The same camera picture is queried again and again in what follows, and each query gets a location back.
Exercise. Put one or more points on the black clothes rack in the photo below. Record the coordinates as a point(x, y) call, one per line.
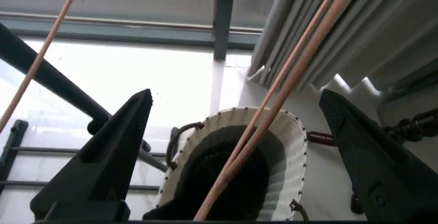
point(51, 76)

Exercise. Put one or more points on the beige curtain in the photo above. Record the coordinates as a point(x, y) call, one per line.
point(376, 28)

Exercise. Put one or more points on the white laundry basket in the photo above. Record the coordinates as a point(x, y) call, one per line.
point(291, 155)

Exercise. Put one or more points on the dark brown wooden coat stand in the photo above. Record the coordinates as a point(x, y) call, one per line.
point(321, 138)

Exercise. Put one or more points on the window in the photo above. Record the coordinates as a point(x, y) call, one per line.
point(224, 11)

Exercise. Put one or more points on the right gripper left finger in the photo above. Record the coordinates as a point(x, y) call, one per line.
point(102, 169)

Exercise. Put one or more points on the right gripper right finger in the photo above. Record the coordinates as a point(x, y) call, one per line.
point(376, 169)

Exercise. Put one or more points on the black garment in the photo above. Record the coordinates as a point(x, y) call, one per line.
point(239, 189)

